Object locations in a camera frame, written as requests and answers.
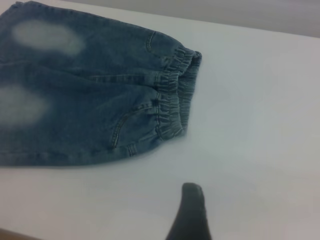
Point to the blue denim pants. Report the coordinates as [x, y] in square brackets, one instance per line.
[87, 87]

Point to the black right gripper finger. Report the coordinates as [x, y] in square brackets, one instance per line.
[191, 217]

